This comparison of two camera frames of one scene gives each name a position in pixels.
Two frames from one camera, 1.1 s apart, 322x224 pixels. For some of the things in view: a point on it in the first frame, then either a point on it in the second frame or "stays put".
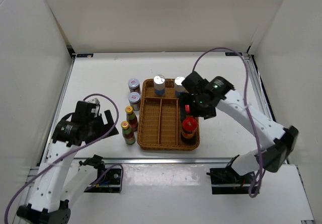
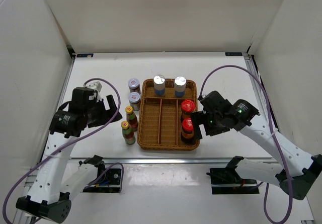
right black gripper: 184,98 -> 198,118
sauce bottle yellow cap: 129,136 stays put
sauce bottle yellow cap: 131,118 stays put
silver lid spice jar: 179,87 stays put
